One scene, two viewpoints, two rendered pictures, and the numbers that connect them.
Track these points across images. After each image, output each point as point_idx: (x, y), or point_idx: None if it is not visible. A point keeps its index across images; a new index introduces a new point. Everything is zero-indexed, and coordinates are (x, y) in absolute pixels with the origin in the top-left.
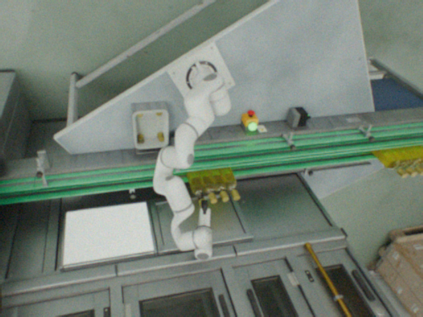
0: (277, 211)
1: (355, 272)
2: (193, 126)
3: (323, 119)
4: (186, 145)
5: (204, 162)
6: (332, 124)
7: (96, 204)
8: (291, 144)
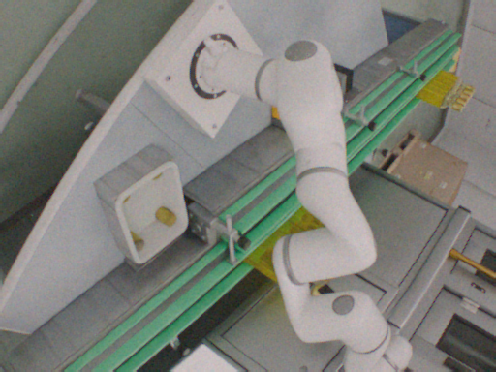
0: (384, 230)
1: None
2: (338, 169)
3: (358, 71)
4: (362, 219)
5: (265, 220)
6: (374, 75)
7: None
8: (367, 122)
